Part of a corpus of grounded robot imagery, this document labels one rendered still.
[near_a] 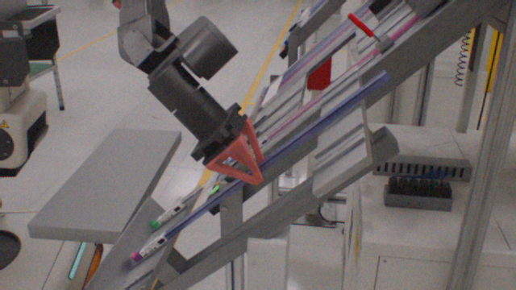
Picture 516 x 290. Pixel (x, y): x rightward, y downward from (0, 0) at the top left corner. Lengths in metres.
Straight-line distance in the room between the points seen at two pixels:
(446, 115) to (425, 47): 1.65
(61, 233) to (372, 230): 0.73
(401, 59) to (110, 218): 0.75
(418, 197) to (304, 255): 0.92
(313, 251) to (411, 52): 1.30
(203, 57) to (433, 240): 0.70
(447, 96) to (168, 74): 2.01
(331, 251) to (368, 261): 0.96
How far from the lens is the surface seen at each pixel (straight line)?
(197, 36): 0.65
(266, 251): 0.73
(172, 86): 0.65
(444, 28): 0.92
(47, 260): 1.68
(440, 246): 1.12
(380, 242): 1.09
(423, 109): 1.71
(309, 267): 1.98
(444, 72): 2.48
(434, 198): 1.22
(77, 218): 1.24
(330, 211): 2.32
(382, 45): 0.94
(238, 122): 0.66
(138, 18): 0.71
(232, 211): 1.02
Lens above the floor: 1.24
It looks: 25 degrees down
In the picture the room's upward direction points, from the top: straight up
